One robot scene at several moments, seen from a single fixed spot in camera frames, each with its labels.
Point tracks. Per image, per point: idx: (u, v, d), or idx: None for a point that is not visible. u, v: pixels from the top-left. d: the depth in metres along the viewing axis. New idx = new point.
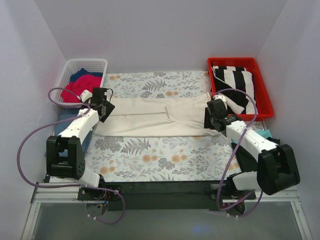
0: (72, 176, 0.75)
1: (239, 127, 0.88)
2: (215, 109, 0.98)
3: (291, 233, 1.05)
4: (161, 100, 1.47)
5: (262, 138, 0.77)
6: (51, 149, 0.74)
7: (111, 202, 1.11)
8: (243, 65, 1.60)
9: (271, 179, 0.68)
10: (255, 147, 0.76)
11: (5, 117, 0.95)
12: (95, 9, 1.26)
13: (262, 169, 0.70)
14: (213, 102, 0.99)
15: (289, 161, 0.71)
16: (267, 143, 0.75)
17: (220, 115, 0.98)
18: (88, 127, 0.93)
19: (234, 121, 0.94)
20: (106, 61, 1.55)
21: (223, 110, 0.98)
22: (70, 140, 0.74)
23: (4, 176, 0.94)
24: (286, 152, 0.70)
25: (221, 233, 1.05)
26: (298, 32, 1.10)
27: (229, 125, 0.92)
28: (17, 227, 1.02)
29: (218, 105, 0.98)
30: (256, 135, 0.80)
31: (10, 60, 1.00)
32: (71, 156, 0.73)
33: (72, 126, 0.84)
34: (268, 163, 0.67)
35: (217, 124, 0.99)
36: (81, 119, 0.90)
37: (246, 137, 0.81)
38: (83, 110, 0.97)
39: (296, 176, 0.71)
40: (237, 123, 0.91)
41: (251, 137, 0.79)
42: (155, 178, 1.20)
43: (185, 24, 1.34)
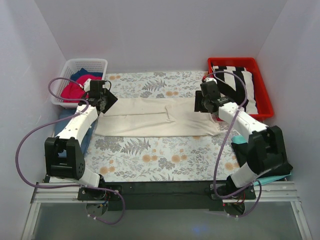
0: (72, 177, 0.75)
1: (231, 108, 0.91)
2: (208, 91, 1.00)
3: (291, 233, 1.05)
4: (161, 100, 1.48)
5: (253, 120, 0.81)
6: (50, 151, 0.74)
7: (111, 202, 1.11)
8: (243, 65, 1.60)
9: (260, 160, 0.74)
10: (246, 129, 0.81)
11: (5, 117, 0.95)
12: (95, 9, 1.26)
13: (252, 150, 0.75)
14: (206, 84, 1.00)
15: (277, 142, 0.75)
16: (259, 124, 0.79)
17: (213, 97, 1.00)
18: (87, 126, 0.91)
19: (226, 103, 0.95)
20: (106, 61, 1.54)
21: (216, 92, 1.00)
22: (68, 142, 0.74)
23: (4, 176, 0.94)
24: (275, 133, 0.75)
25: (221, 233, 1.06)
26: (298, 32, 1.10)
27: (222, 107, 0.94)
28: (17, 227, 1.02)
29: (211, 87, 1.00)
30: (248, 117, 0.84)
31: (10, 60, 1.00)
32: (70, 157, 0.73)
33: (70, 126, 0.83)
34: (258, 145, 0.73)
35: (210, 105, 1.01)
36: (79, 117, 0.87)
37: (239, 119, 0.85)
38: (80, 107, 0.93)
39: (283, 155, 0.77)
40: (230, 104, 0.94)
41: (244, 119, 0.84)
42: (155, 178, 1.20)
43: (185, 24, 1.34)
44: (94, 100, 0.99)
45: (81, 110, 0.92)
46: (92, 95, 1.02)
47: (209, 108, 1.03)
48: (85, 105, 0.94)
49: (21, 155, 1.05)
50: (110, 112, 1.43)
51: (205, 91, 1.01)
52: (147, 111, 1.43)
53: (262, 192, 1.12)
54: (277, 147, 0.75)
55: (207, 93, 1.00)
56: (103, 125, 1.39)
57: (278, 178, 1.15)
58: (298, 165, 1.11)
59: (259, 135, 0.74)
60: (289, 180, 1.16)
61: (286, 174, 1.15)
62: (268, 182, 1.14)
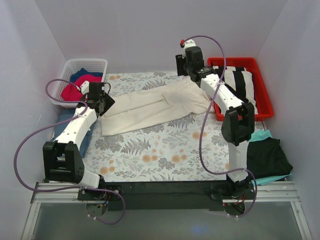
0: (71, 181, 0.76)
1: (212, 81, 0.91)
2: (193, 58, 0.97)
3: (291, 233, 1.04)
4: (161, 99, 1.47)
5: (231, 96, 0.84)
6: (48, 156, 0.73)
7: (111, 202, 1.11)
8: (243, 65, 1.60)
9: (232, 132, 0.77)
10: (224, 103, 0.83)
11: (5, 118, 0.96)
12: (95, 9, 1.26)
13: (227, 123, 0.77)
14: (192, 50, 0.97)
15: (249, 115, 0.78)
16: (235, 100, 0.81)
17: (197, 66, 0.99)
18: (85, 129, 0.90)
19: (209, 75, 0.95)
20: (106, 61, 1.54)
21: (201, 61, 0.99)
22: (67, 147, 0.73)
23: (4, 176, 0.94)
24: (248, 109, 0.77)
25: (221, 233, 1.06)
26: (298, 32, 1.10)
27: (203, 78, 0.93)
28: (17, 227, 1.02)
29: (196, 55, 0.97)
30: (228, 92, 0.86)
31: (10, 60, 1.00)
32: (69, 162, 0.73)
33: (69, 129, 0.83)
34: (233, 119, 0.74)
35: (193, 75, 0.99)
36: (78, 120, 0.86)
37: (219, 94, 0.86)
38: (79, 109, 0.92)
39: (253, 127, 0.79)
40: (211, 76, 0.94)
41: (224, 93, 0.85)
42: (155, 178, 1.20)
43: (185, 24, 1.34)
44: (93, 102, 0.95)
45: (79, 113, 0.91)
46: (91, 98, 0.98)
47: (192, 77, 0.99)
48: (84, 107, 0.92)
49: (21, 155, 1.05)
50: (110, 111, 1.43)
51: (189, 57, 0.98)
52: (147, 111, 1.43)
53: (262, 192, 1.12)
54: (248, 120, 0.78)
55: (191, 60, 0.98)
56: (103, 125, 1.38)
57: (278, 178, 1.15)
58: (298, 165, 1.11)
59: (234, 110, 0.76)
60: (289, 180, 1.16)
61: (286, 174, 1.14)
62: (268, 182, 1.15)
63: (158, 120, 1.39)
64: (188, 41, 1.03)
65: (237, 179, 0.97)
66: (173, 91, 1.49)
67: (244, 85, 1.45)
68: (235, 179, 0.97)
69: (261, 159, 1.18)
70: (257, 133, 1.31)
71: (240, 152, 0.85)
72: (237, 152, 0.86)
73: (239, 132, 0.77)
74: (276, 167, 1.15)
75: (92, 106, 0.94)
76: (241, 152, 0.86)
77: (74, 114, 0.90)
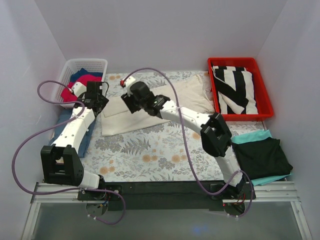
0: (71, 184, 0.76)
1: (171, 108, 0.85)
2: (141, 94, 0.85)
3: (291, 233, 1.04)
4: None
5: (197, 113, 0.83)
6: (46, 160, 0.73)
7: (111, 202, 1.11)
8: (243, 64, 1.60)
9: (216, 146, 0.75)
10: (194, 124, 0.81)
11: (5, 118, 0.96)
12: (95, 9, 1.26)
13: (205, 142, 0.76)
14: (138, 87, 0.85)
15: (222, 124, 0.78)
16: (203, 116, 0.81)
17: (149, 99, 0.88)
18: (83, 130, 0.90)
19: (164, 104, 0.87)
20: (106, 61, 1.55)
21: (150, 93, 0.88)
22: (65, 150, 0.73)
23: (4, 176, 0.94)
24: (218, 120, 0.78)
25: (221, 233, 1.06)
26: (298, 32, 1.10)
27: (161, 109, 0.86)
28: (17, 227, 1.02)
29: (144, 90, 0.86)
30: (190, 111, 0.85)
31: (10, 61, 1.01)
32: (68, 165, 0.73)
33: (66, 132, 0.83)
34: (210, 135, 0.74)
35: (149, 110, 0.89)
36: (75, 122, 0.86)
37: (185, 117, 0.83)
38: (76, 109, 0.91)
39: (229, 132, 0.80)
40: (169, 103, 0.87)
41: (188, 114, 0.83)
42: (155, 178, 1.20)
43: (185, 24, 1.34)
44: (90, 101, 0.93)
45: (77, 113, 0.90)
46: (88, 97, 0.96)
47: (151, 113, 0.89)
48: (81, 107, 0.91)
49: (21, 155, 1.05)
50: (110, 111, 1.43)
51: (137, 95, 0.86)
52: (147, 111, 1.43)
53: (261, 192, 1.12)
54: (223, 128, 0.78)
55: (141, 97, 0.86)
56: (103, 125, 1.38)
57: (278, 178, 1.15)
58: (298, 165, 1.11)
59: (207, 126, 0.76)
60: (289, 180, 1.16)
61: (286, 174, 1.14)
62: (268, 182, 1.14)
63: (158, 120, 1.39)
64: (126, 78, 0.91)
65: (237, 182, 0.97)
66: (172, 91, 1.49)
67: (244, 85, 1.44)
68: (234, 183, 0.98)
69: (261, 159, 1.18)
70: (257, 132, 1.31)
71: (229, 159, 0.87)
72: (227, 161, 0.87)
73: (221, 144, 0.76)
74: (276, 167, 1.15)
75: (90, 105, 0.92)
76: (230, 158, 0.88)
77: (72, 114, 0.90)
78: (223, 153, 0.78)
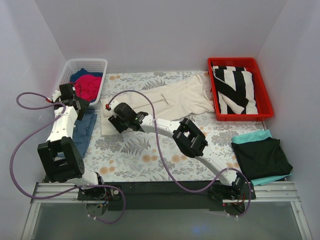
0: (76, 174, 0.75)
1: (149, 121, 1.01)
2: (124, 113, 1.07)
3: (291, 233, 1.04)
4: (161, 99, 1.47)
5: (169, 122, 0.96)
6: (46, 156, 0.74)
7: (111, 202, 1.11)
8: (243, 65, 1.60)
9: (188, 147, 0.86)
10: (168, 131, 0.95)
11: (5, 117, 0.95)
12: (95, 9, 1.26)
13: (181, 147, 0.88)
14: (120, 108, 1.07)
15: (192, 127, 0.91)
16: (173, 124, 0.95)
17: (130, 117, 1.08)
18: (71, 126, 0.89)
19: (144, 118, 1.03)
20: (106, 61, 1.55)
21: (131, 111, 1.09)
22: (62, 141, 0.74)
23: (4, 176, 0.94)
24: (187, 124, 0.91)
25: (221, 233, 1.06)
26: (298, 32, 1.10)
27: (142, 123, 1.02)
28: (17, 227, 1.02)
29: (125, 109, 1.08)
30: (164, 119, 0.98)
31: (10, 60, 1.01)
32: (68, 155, 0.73)
33: (56, 128, 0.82)
34: (181, 138, 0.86)
35: (133, 126, 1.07)
36: (62, 119, 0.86)
37: (159, 127, 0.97)
38: (58, 110, 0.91)
39: (202, 133, 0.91)
40: (146, 117, 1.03)
41: (161, 124, 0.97)
42: (155, 178, 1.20)
43: (185, 24, 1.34)
44: (69, 101, 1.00)
45: (60, 112, 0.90)
46: (65, 99, 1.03)
47: (134, 129, 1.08)
48: (63, 107, 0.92)
49: (20, 155, 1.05)
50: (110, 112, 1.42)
51: (121, 115, 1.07)
52: (146, 110, 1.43)
53: (262, 192, 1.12)
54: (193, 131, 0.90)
55: (124, 115, 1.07)
56: (103, 125, 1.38)
57: (278, 178, 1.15)
58: (298, 165, 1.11)
59: (178, 132, 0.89)
60: (289, 180, 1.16)
61: (286, 174, 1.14)
62: (268, 182, 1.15)
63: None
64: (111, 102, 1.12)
65: (232, 180, 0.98)
66: (172, 92, 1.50)
67: (244, 85, 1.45)
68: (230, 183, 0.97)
69: (261, 159, 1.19)
70: (257, 132, 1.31)
71: (210, 157, 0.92)
72: (208, 159, 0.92)
73: (194, 145, 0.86)
74: (276, 167, 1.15)
75: (70, 104, 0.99)
76: (211, 156, 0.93)
77: (56, 114, 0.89)
78: (199, 153, 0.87)
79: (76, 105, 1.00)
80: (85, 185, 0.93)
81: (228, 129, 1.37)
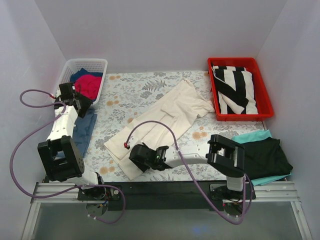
0: (75, 173, 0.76)
1: (173, 154, 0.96)
2: (142, 155, 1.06)
3: (291, 233, 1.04)
4: (164, 115, 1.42)
5: (196, 148, 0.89)
6: (46, 155, 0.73)
7: (111, 202, 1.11)
8: (243, 65, 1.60)
9: (233, 168, 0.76)
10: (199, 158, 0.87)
11: (5, 117, 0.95)
12: (95, 8, 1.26)
13: (223, 169, 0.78)
14: (137, 152, 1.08)
15: (225, 142, 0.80)
16: (203, 148, 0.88)
17: (151, 157, 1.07)
18: (72, 125, 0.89)
19: (165, 154, 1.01)
20: (106, 61, 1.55)
21: (149, 151, 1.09)
22: (62, 140, 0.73)
23: (4, 176, 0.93)
24: (219, 141, 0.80)
25: (221, 233, 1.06)
26: (298, 32, 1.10)
27: (166, 161, 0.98)
28: (17, 227, 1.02)
29: (142, 150, 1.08)
30: (189, 148, 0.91)
31: (10, 61, 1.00)
32: (68, 155, 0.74)
33: (56, 127, 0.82)
34: (219, 161, 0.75)
35: (157, 166, 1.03)
36: (62, 118, 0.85)
37: (186, 157, 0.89)
38: (59, 109, 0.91)
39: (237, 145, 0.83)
40: (169, 152, 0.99)
41: (188, 153, 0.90)
42: (155, 178, 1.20)
43: (185, 24, 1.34)
44: (69, 100, 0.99)
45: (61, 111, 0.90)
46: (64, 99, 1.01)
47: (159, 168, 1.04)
48: (63, 106, 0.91)
49: (20, 155, 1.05)
50: (123, 150, 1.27)
51: (140, 158, 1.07)
52: (157, 131, 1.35)
53: (262, 192, 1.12)
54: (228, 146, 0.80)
55: (144, 158, 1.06)
56: (124, 168, 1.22)
57: (278, 178, 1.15)
58: (298, 165, 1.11)
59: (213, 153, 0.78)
60: (289, 180, 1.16)
61: (286, 174, 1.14)
62: (268, 182, 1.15)
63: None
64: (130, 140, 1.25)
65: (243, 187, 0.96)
66: (171, 98, 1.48)
67: (244, 85, 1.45)
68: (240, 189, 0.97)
69: (261, 159, 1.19)
70: (257, 133, 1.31)
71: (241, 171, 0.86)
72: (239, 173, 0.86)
73: (237, 163, 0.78)
74: (276, 167, 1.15)
75: (70, 104, 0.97)
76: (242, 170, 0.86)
77: (56, 113, 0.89)
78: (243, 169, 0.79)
79: (76, 105, 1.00)
80: (85, 185, 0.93)
81: (228, 129, 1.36)
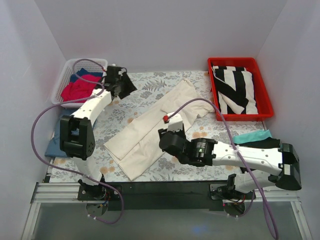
0: (82, 155, 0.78)
1: (227, 153, 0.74)
2: (179, 146, 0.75)
3: (291, 233, 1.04)
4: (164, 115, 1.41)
5: (262, 152, 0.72)
6: (64, 128, 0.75)
7: (111, 202, 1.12)
8: (243, 65, 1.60)
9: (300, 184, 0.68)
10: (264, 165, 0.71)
11: (5, 117, 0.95)
12: (95, 9, 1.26)
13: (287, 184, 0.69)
14: (172, 142, 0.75)
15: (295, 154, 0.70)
16: (273, 155, 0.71)
17: (189, 149, 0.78)
18: (100, 110, 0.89)
19: (214, 149, 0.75)
20: (106, 61, 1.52)
21: (186, 143, 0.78)
22: (82, 121, 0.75)
23: (4, 176, 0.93)
24: (293, 153, 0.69)
25: (221, 234, 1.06)
26: (298, 33, 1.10)
27: (214, 158, 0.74)
28: (17, 227, 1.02)
29: (179, 141, 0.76)
30: (251, 150, 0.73)
31: (10, 61, 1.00)
32: (82, 136, 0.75)
33: (85, 107, 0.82)
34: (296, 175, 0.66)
35: (195, 162, 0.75)
36: (94, 100, 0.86)
37: (248, 161, 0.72)
38: (96, 90, 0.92)
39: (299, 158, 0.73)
40: (219, 147, 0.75)
41: (251, 156, 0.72)
42: (155, 178, 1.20)
43: (185, 24, 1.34)
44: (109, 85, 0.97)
45: (96, 93, 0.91)
46: (107, 80, 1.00)
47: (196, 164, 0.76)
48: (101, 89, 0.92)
49: (20, 155, 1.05)
50: (124, 151, 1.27)
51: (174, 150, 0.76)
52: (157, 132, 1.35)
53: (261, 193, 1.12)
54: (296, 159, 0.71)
55: (179, 150, 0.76)
56: (126, 169, 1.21)
57: None
58: None
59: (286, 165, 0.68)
60: None
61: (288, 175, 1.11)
62: None
63: None
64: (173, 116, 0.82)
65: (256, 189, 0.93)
66: (170, 99, 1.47)
67: (244, 85, 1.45)
68: (245, 190, 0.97)
69: None
70: (257, 133, 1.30)
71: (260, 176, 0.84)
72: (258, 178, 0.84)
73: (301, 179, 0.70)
74: None
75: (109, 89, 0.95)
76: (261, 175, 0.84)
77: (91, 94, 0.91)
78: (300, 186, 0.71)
79: (114, 92, 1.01)
80: (85, 176, 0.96)
81: (228, 129, 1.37)
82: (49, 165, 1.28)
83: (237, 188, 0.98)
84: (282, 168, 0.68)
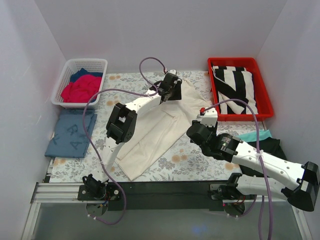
0: (120, 139, 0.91)
1: (249, 154, 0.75)
2: (204, 136, 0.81)
3: (291, 233, 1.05)
4: (164, 115, 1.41)
5: (283, 164, 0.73)
6: (114, 112, 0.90)
7: (111, 202, 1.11)
8: (243, 65, 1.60)
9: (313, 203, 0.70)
10: (282, 176, 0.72)
11: (5, 117, 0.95)
12: (94, 9, 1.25)
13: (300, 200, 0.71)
14: (198, 131, 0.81)
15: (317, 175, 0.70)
16: (294, 169, 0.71)
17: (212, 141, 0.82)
18: (147, 107, 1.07)
19: (237, 147, 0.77)
20: (106, 61, 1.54)
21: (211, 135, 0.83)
22: (130, 113, 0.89)
23: (4, 176, 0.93)
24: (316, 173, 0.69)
25: (221, 234, 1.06)
26: (298, 33, 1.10)
27: (235, 155, 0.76)
28: (17, 227, 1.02)
29: (204, 131, 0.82)
30: (273, 159, 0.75)
31: (10, 61, 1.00)
32: (126, 124, 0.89)
33: (137, 102, 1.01)
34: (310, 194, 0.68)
35: (215, 153, 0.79)
36: (146, 99, 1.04)
37: (268, 167, 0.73)
38: (151, 91, 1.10)
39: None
40: (243, 147, 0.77)
41: (272, 164, 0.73)
42: (155, 178, 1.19)
43: (185, 24, 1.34)
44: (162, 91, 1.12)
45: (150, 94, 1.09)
46: (162, 86, 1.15)
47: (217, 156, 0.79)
48: (154, 91, 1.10)
49: (20, 155, 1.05)
50: (124, 151, 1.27)
51: (198, 139, 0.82)
52: (156, 132, 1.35)
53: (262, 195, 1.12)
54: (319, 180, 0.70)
55: (203, 140, 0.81)
56: (126, 169, 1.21)
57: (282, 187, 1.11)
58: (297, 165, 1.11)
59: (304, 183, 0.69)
60: None
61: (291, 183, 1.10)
62: None
63: (163, 146, 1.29)
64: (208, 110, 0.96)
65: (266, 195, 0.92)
66: None
67: (244, 85, 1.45)
68: (244, 191, 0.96)
69: None
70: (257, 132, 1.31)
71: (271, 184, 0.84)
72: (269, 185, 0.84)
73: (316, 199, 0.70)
74: None
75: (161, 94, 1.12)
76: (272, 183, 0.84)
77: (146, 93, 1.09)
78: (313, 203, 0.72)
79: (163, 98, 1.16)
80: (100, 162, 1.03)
81: (228, 129, 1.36)
82: (49, 165, 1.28)
83: (238, 187, 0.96)
84: (300, 184, 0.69)
